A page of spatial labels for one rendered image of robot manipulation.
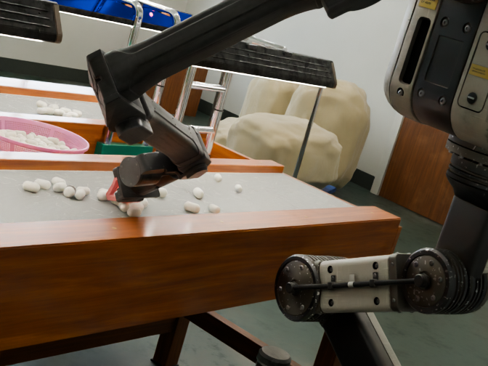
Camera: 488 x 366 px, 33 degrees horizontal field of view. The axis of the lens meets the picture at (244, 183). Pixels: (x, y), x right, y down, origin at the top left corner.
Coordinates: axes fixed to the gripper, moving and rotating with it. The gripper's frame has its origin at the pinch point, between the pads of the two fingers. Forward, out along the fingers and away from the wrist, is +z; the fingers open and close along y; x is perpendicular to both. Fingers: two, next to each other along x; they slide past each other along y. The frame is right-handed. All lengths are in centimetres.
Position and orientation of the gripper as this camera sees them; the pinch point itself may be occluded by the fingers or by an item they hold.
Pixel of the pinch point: (110, 195)
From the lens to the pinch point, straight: 173.3
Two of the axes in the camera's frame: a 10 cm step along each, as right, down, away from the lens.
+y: -6.3, 0.1, -7.7
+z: -7.3, 3.1, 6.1
